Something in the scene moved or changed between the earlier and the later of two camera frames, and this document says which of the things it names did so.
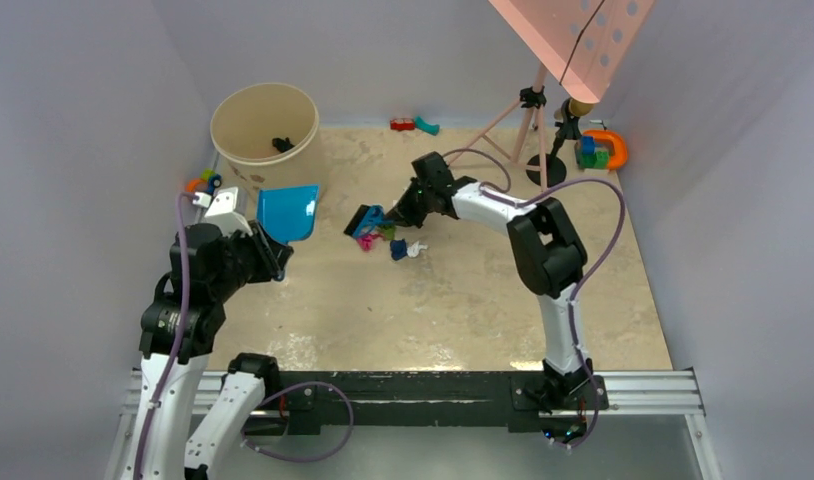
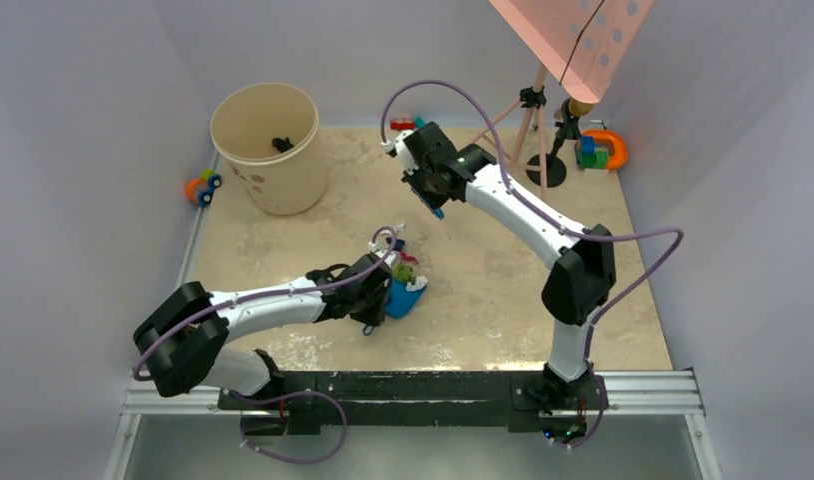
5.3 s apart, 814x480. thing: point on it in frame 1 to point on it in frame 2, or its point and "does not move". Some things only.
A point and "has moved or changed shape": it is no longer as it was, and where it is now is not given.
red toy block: [402, 124] does not move
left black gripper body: [252, 257] to [370, 305]
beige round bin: [269, 135] does not move
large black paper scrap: [282, 145] does not move
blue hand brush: [366, 220] has moved or changed shape
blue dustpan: [288, 214] to [400, 302]
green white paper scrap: [389, 233] to [405, 273]
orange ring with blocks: [601, 149] does not move
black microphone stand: [568, 127] does not move
